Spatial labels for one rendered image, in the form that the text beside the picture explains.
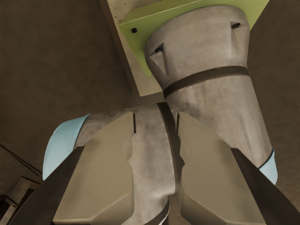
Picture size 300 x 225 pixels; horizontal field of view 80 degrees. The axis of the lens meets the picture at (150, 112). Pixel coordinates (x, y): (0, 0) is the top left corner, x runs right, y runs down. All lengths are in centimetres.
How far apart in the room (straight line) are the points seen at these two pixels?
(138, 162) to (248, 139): 15
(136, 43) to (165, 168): 21
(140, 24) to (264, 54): 54
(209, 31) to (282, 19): 48
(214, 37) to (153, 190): 23
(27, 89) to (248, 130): 75
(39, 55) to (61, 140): 51
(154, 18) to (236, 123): 19
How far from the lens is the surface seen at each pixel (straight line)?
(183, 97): 28
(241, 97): 29
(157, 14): 29
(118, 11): 51
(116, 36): 62
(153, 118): 25
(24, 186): 131
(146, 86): 55
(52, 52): 72
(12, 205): 154
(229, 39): 30
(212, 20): 29
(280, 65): 81
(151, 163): 24
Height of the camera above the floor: 62
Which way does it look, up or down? 56 degrees down
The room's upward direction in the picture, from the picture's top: 180 degrees clockwise
